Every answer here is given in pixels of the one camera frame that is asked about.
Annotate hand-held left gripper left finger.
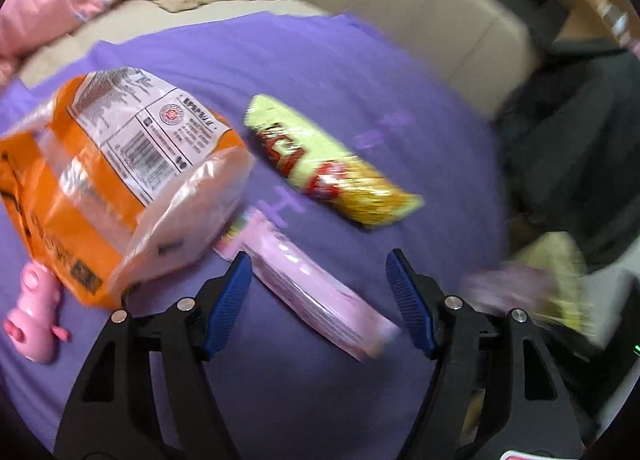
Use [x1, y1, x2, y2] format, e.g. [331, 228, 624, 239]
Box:
[52, 251, 254, 460]

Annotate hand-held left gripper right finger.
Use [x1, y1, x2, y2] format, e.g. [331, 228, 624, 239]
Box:
[385, 248, 587, 460]

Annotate pink packet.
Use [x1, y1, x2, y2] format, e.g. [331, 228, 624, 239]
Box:
[212, 207, 402, 365]

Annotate yellow plastic bag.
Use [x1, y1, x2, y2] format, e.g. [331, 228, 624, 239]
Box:
[509, 231, 602, 341]

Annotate blurred pink wrapper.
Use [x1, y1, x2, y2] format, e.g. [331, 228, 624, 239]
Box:
[457, 264, 557, 317]

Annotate yellow snack packet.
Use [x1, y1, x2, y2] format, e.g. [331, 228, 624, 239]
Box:
[243, 94, 427, 231]

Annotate orange bread bag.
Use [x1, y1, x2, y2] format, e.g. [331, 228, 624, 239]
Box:
[0, 67, 257, 311]

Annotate pink pig toy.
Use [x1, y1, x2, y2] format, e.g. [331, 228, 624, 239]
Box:
[2, 262, 72, 366]

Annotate dark grey jacket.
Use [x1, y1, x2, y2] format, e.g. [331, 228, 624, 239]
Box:
[492, 37, 640, 271]

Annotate purple blanket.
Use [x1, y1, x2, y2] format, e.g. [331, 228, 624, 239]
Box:
[0, 12, 512, 460]

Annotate beige padded headboard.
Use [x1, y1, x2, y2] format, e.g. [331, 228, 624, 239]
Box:
[215, 0, 545, 117]

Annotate beige bed sheet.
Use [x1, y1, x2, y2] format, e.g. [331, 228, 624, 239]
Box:
[15, 0, 346, 90]

